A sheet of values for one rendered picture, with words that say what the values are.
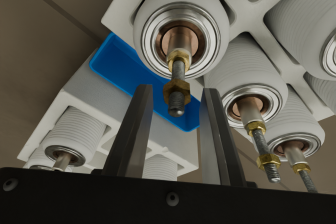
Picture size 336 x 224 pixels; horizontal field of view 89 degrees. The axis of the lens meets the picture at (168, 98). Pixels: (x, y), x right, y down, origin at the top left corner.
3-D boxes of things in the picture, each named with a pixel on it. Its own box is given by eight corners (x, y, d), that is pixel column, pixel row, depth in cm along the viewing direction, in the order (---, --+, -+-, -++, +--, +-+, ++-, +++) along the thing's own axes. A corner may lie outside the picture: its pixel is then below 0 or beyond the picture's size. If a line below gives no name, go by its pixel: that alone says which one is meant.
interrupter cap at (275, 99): (270, 124, 23) (272, 128, 23) (214, 125, 24) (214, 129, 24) (290, 79, 19) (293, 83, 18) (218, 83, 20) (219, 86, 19)
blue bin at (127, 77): (105, 41, 44) (85, 66, 35) (130, 8, 38) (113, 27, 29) (186, 103, 56) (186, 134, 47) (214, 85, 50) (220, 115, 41)
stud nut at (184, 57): (175, 73, 15) (175, 79, 15) (163, 59, 14) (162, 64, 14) (194, 62, 14) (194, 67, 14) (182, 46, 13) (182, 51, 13)
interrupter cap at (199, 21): (183, 86, 20) (183, 90, 20) (127, 47, 17) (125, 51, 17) (237, 39, 16) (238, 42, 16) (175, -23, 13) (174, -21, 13)
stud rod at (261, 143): (254, 118, 20) (279, 184, 15) (245, 118, 21) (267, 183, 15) (256, 112, 20) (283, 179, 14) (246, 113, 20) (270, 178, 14)
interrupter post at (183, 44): (181, 59, 18) (180, 77, 15) (162, 45, 17) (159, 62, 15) (197, 42, 17) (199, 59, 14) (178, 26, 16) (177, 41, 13)
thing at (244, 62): (244, 63, 37) (277, 130, 24) (199, 66, 38) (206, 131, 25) (253, 16, 31) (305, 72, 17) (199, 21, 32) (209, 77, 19)
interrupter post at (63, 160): (58, 154, 34) (48, 170, 31) (62, 149, 33) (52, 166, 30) (70, 158, 35) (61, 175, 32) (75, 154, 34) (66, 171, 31)
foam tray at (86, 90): (50, 114, 65) (15, 158, 52) (97, 46, 45) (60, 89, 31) (133, 156, 82) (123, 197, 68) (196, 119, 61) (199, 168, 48)
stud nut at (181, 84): (173, 103, 12) (172, 111, 12) (158, 87, 12) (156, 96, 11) (196, 91, 11) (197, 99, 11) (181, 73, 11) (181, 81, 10)
